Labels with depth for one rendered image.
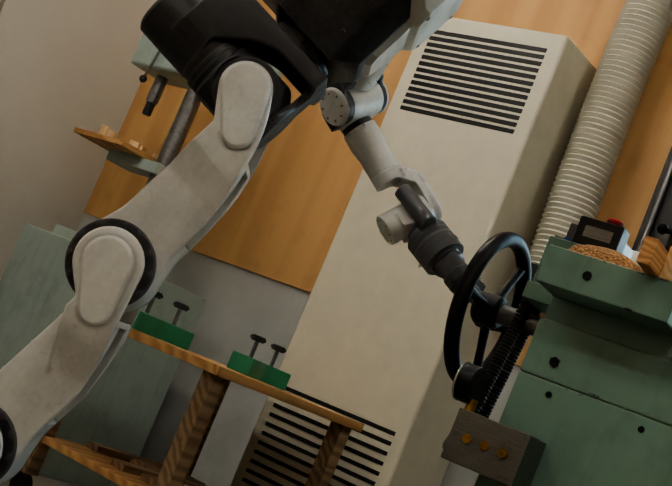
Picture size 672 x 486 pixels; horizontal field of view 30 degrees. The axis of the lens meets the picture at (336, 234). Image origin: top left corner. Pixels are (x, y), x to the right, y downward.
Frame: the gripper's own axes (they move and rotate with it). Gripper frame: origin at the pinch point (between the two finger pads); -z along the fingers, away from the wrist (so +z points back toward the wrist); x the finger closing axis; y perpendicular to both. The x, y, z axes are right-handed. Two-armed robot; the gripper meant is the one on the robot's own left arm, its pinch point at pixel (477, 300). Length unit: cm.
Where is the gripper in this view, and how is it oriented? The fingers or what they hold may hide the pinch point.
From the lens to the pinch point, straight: 239.1
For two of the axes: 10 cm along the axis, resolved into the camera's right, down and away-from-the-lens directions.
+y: 7.7, -6.3, -0.8
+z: -5.2, -6.9, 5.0
